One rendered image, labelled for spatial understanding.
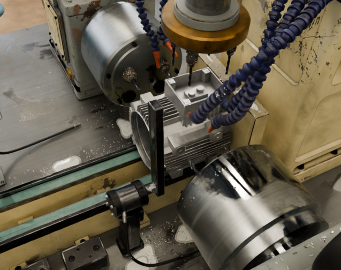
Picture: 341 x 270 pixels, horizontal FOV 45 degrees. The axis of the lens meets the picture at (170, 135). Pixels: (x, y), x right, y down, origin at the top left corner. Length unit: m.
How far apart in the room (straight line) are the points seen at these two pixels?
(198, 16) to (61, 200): 0.60
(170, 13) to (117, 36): 0.29
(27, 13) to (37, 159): 2.05
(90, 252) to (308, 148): 0.62
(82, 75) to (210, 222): 0.76
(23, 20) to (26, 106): 1.74
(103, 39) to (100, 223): 0.48
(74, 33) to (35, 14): 1.93
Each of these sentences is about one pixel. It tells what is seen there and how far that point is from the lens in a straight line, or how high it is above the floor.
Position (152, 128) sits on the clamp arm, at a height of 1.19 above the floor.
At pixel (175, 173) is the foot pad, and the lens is 1.01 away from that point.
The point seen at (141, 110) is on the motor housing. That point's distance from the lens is 0.97.
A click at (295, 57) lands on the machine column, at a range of 0.97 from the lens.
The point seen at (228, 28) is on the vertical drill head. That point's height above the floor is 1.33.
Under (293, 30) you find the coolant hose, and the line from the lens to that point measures 0.65.
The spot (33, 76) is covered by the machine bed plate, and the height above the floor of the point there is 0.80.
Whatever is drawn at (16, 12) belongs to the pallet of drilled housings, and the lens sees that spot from 3.26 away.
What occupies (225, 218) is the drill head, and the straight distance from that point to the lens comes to 0.77.
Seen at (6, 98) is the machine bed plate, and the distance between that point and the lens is 1.52.
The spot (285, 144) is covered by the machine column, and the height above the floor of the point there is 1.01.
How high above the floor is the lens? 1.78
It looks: 48 degrees down
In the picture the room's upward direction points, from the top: 4 degrees clockwise
